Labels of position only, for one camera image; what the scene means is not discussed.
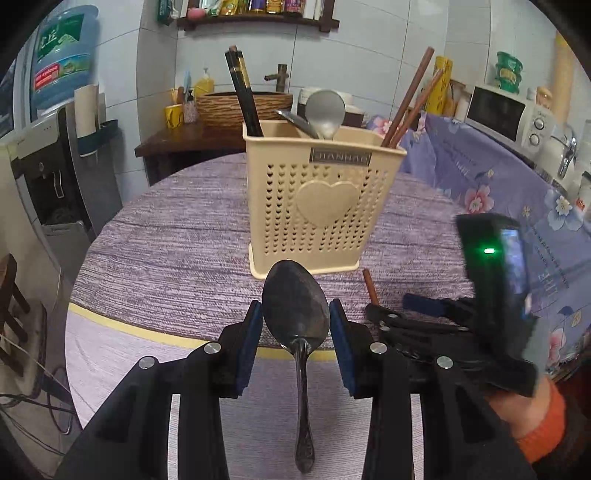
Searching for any blue water jug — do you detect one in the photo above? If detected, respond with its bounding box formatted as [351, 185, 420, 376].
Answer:
[30, 4, 100, 110]

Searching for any cream rolled mat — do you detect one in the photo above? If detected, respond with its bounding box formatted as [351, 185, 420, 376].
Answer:
[554, 34, 583, 124]

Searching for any blue cup holder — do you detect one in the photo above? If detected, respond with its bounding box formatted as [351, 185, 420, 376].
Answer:
[76, 119, 120, 158]

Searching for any purple striped tablecloth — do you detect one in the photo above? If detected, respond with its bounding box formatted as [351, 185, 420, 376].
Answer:
[65, 152, 476, 480]

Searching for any large metal spoon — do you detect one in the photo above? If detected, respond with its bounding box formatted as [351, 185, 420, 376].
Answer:
[262, 260, 331, 474]

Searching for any yellow soap pump bottle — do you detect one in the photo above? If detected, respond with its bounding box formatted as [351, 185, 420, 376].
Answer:
[194, 68, 215, 99]

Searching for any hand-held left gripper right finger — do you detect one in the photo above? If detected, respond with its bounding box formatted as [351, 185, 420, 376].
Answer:
[329, 299, 539, 480]

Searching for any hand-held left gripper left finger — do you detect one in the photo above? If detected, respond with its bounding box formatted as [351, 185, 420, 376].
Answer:
[54, 300, 265, 480]

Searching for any dark wooden chair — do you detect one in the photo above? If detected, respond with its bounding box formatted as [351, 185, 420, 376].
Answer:
[0, 253, 31, 377]

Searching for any cream paper cup stack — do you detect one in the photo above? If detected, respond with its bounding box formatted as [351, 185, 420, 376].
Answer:
[74, 84, 100, 139]

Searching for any purple floral cloth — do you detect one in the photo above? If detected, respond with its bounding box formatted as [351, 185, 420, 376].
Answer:
[365, 113, 591, 374]

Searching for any brass faucet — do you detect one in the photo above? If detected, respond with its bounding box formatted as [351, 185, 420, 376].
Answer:
[264, 63, 289, 93]

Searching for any white brown rice cooker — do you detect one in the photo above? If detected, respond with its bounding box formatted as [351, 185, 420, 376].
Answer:
[298, 87, 370, 127]

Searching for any black floor cable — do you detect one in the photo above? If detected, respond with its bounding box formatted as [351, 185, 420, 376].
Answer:
[0, 360, 75, 435]

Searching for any person's right forearm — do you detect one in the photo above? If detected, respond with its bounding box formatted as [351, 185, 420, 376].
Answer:
[487, 376, 591, 467]

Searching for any dark wooden counter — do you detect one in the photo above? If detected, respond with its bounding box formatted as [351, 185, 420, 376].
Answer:
[135, 124, 245, 185]

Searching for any water dispenser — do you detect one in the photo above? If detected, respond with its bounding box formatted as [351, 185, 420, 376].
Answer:
[9, 104, 123, 259]

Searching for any black chopstick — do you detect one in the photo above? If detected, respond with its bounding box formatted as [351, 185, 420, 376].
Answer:
[225, 50, 257, 138]
[228, 45, 265, 138]

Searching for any white microwave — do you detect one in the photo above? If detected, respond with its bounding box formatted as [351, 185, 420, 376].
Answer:
[464, 84, 557, 155]

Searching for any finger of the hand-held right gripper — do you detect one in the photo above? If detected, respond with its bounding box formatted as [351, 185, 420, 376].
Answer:
[403, 293, 472, 320]
[365, 302, 469, 335]

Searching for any dark wooden wall shelf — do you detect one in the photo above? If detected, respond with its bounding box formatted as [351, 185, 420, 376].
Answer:
[177, 0, 340, 32]

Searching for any beige plastic utensil holder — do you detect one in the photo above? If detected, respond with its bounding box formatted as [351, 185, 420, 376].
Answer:
[242, 119, 408, 280]

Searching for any steel tap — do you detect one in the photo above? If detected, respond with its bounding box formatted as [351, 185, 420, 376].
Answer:
[551, 127, 578, 178]

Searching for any yellow wrap roll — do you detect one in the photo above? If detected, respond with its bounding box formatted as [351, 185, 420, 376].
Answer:
[425, 56, 455, 116]

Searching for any brown wooden chopstick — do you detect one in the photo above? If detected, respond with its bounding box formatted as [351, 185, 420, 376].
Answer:
[381, 46, 435, 148]
[388, 69, 445, 149]
[362, 268, 380, 306]

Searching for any woven pattern wash basin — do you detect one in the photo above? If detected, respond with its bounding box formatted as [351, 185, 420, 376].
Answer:
[196, 91, 294, 127]

